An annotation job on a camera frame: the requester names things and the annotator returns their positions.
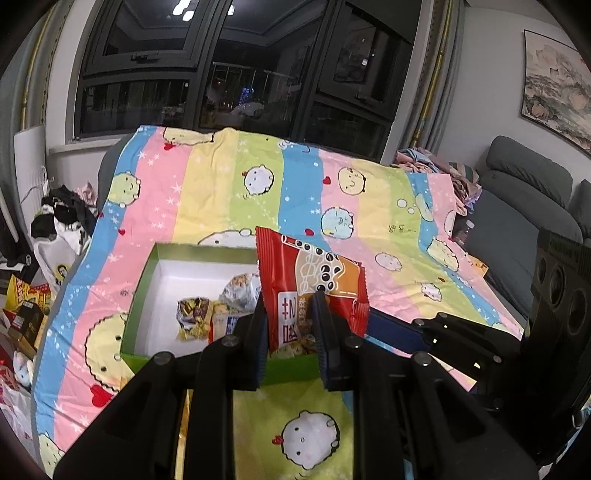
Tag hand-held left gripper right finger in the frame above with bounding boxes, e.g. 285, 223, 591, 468
311, 291, 539, 480

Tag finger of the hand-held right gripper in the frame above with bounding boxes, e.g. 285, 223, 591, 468
368, 310, 525, 367
436, 353, 509, 412

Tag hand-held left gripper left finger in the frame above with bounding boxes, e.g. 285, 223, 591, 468
53, 293, 270, 480

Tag clear crinkled snack packet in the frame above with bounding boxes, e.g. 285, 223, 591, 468
223, 272, 262, 320

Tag gold crinkled snack packet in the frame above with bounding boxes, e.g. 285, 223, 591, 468
177, 297, 223, 343

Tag red orange snack packet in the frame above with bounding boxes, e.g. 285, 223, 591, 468
255, 226, 370, 358

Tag green cardboard box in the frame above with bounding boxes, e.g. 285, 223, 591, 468
119, 242, 325, 387

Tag orange blue snack packet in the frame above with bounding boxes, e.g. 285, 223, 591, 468
208, 314, 242, 345

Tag dark bottle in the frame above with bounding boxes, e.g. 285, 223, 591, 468
454, 219, 477, 246

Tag grey sofa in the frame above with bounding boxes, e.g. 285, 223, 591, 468
454, 135, 591, 326

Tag striped cartoon printed blanket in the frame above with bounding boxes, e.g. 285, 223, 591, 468
34, 124, 526, 480

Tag pile of folded clothes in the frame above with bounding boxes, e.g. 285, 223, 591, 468
394, 145, 484, 215

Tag white printed cloth bag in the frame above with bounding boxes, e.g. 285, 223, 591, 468
34, 225, 89, 297

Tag pile of black white clothes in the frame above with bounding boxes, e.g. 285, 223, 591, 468
29, 182, 100, 243

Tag black box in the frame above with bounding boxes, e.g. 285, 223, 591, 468
8, 302, 45, 348

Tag yellow red snack bag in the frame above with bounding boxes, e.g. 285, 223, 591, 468
6, 274, 52, 315

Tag white plush toy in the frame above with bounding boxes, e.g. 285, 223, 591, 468
13, 351, 36, 389

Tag black bag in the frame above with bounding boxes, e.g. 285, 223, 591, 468
0, 210, 36, 274

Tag grey curtain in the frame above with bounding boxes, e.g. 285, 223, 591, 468
0, 7, 63, 227
412, 0, 468, 154

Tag dark framed window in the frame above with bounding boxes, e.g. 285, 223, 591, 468
73, 0, 424, 163

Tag white board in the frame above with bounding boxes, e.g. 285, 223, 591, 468
13, 126, 49, 201

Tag landscape wall painting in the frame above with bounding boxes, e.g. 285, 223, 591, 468
520, 28, 591, 156

